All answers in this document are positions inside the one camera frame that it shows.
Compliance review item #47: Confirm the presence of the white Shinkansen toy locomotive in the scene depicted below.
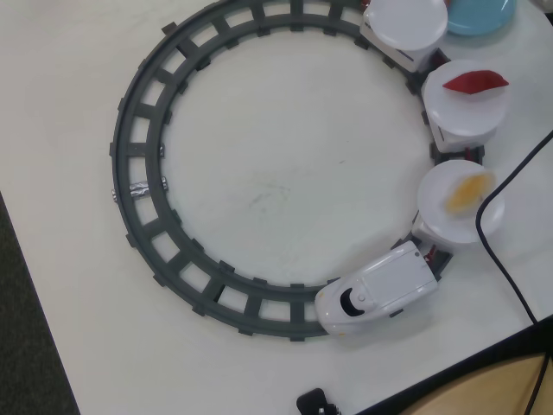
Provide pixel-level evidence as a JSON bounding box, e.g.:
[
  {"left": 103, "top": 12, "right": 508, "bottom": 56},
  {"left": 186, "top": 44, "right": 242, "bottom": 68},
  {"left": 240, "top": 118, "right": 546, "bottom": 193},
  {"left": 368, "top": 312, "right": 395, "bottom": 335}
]
[{"left": 314, "top": 240, "right": 440, "bottom": 342}]

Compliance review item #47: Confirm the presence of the brown wooden furniture surface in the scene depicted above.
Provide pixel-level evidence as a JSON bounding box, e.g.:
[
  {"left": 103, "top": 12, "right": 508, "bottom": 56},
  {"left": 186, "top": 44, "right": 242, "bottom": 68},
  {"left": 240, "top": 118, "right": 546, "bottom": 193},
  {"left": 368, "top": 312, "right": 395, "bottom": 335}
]
[{"left": 366, "top": 354, "right": 553, "bottom": 415}]

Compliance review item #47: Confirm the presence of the white train car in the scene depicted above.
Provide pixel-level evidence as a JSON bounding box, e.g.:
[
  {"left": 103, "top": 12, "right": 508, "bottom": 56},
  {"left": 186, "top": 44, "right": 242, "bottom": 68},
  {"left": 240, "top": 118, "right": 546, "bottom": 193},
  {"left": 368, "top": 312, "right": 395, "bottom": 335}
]
[{"left": 427, "top": 123, "right": 487, "bottom": 164}]

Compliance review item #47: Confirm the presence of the light blue dish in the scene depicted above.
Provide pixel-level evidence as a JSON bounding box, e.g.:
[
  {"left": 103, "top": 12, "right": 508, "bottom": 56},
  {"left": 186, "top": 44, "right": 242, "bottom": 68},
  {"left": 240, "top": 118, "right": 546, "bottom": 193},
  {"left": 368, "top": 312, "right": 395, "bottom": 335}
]
[{"left": 444, "top": 0, "right": 518, "bottom": 36}]

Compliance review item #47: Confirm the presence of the silver tape strip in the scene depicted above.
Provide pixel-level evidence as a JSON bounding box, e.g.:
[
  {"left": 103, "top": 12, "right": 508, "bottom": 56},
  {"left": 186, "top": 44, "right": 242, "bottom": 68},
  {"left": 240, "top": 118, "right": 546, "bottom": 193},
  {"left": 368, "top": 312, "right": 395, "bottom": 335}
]
[{"left": 110, "top": 176, "right": 170, "bottom": 203}]

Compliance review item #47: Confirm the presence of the empty white plate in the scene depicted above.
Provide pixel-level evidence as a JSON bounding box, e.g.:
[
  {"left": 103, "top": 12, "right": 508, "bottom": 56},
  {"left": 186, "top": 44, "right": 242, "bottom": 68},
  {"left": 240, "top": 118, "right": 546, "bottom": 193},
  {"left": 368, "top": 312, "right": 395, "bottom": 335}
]
[{"left": 359, "top": 8, "right": 453, "bottom": 73}]

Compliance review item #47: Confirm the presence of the yellow egg sushi toy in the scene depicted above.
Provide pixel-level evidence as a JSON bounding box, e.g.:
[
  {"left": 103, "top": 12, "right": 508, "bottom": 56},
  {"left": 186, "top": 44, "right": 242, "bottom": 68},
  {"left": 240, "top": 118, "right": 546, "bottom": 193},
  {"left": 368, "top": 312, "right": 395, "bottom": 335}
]
[{"left": 444, "top": 170, "right": 496, "bottom": 220}]

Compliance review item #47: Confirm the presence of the black cable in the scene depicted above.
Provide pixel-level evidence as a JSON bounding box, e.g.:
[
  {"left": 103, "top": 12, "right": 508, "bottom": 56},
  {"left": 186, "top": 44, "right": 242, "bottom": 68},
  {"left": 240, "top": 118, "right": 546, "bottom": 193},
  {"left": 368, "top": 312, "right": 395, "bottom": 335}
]
[{"left": 474, "top": 129, "right": 553, "bottom": 415}]

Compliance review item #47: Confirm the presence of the red tuna sushi toy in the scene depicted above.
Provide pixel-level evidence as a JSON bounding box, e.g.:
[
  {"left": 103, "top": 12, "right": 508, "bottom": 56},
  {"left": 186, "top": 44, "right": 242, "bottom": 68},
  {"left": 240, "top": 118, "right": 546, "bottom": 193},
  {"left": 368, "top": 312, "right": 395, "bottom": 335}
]
[{"left": 441, "top": 68, "right": 510, "bottom": 95}]

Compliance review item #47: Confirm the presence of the grey circular toy train track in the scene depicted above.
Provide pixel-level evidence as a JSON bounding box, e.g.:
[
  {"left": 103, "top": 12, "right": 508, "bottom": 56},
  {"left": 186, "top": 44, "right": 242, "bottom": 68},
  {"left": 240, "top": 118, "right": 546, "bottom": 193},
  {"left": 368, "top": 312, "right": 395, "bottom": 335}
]
[{"left": 106, "top": 0, "right": 487, "bottom": 345}]

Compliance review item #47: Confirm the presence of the white round plate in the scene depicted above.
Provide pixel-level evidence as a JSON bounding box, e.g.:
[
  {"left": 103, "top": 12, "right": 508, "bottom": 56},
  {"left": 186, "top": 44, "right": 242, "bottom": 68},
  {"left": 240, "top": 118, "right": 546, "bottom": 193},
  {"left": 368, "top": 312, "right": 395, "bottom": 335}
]
[
  {"left": 417, "top": 160, "right": 505, "bottom": 246},
  {"left": 364, "top": 0, "right": 449, "bottom": 54},
  {"left": 421, "top": 59, "right": 514, "bottom": 146}
]

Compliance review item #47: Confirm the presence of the black plastic device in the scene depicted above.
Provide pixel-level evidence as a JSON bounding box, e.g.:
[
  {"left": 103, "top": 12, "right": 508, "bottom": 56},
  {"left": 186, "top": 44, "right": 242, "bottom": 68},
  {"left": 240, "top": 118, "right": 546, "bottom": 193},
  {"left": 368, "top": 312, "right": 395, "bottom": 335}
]
[{"left": 296, "top": 387, "right": 340, "bottom": 415}]

